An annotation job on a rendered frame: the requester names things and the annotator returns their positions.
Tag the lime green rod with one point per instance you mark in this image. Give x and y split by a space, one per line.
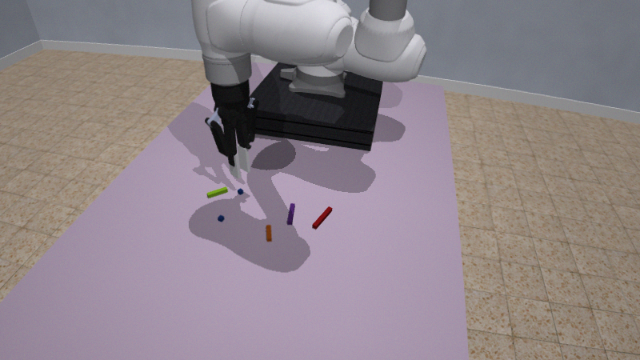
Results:
217 192

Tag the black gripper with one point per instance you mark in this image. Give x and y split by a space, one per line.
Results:
240 116

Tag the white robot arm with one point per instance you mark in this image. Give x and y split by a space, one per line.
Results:
311 34

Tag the dark red rod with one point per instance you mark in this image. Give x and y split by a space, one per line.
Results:
323 216

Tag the purple rod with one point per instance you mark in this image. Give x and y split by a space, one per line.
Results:
291 214

